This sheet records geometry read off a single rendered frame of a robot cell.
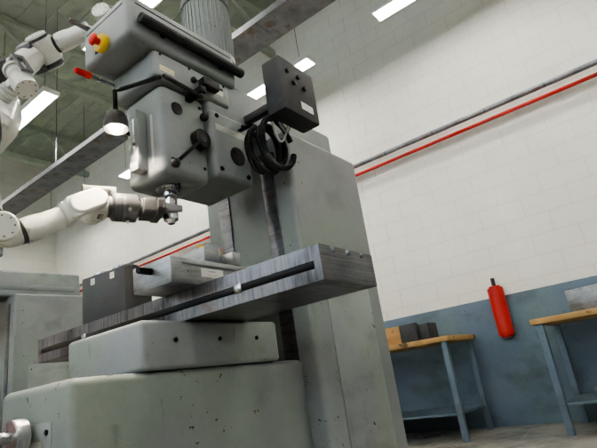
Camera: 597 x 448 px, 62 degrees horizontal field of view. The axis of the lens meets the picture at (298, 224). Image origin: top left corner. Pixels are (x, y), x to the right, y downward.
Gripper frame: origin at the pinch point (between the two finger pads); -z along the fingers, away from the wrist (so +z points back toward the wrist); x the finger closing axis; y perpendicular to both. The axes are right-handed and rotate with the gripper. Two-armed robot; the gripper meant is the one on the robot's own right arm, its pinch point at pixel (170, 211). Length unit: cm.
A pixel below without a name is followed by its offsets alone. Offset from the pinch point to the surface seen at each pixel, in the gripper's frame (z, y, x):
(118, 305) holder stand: 11.4, 25.1, 24.7
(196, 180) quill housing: -7.0, -8.5, -6.6
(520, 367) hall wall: -384, 67, 171
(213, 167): -13.4, -14.1, -6.4
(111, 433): 24, 63, -27
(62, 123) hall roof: -43, -497, 800
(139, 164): 11.1, -12.2, -6.5
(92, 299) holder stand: 17.8, 20.4, 35.9
